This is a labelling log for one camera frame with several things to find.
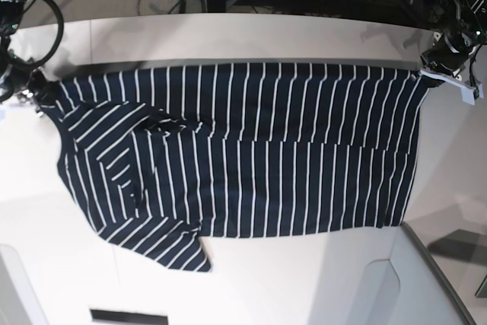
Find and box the grey robot base cover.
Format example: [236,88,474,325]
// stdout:
[1,244,49,324]
[363,224,475,324]

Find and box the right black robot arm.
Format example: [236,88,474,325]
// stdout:
[1,0,65,103]

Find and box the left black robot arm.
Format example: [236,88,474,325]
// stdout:
[401,0,486,105]

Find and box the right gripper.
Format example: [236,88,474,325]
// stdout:
[1,66,53,105]

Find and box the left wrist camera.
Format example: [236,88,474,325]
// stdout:
[466,84,484,105]

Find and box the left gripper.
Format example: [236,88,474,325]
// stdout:
[418,35,481,104]

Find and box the navy white striped t-shirt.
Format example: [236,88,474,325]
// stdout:
[39,62,428,272]

